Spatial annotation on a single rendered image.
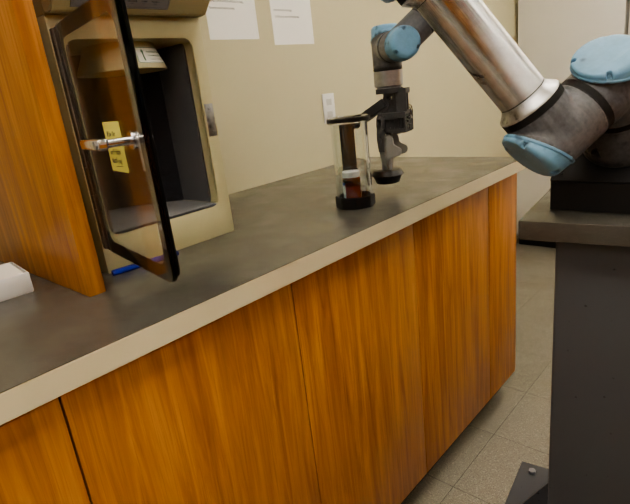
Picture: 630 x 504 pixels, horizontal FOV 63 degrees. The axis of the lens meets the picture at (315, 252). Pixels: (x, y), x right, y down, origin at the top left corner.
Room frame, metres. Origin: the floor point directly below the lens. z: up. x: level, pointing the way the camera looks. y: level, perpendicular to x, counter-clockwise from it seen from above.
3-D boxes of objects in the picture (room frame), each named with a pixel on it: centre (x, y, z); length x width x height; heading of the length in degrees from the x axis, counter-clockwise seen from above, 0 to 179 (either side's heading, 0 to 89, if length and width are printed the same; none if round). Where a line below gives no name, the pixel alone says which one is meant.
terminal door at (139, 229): (0.83, 0.30, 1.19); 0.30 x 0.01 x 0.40; 37
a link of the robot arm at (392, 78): (1.41, -0.25, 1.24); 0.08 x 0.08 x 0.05
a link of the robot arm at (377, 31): (1.40, -0.25, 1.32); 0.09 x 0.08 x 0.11; 7
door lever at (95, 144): (0.75, 0.28, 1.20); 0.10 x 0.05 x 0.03; 37
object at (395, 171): (1.42, -0.23, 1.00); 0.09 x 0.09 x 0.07
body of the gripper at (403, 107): (1.40, -0.25, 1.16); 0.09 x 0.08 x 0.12; 61
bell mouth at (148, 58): (1.15, 0.35, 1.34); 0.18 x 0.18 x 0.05
